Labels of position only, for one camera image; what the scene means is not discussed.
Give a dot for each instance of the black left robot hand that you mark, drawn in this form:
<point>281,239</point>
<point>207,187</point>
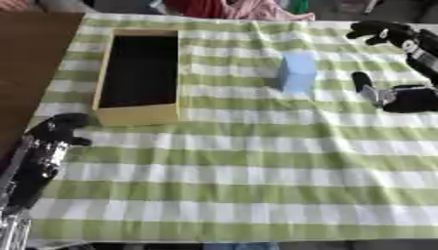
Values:
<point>60,125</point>

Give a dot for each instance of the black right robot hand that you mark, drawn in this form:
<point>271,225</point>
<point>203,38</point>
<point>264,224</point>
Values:
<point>413,99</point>

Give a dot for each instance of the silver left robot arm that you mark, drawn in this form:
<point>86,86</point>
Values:
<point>35,169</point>

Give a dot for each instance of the tan cardboard box black inside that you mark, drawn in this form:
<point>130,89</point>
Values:
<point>137,115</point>

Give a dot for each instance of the light blue rectangular block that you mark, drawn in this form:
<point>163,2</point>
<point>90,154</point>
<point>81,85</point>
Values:
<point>298,74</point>

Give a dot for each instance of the person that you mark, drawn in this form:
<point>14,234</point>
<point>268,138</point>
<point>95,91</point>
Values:
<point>239,9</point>

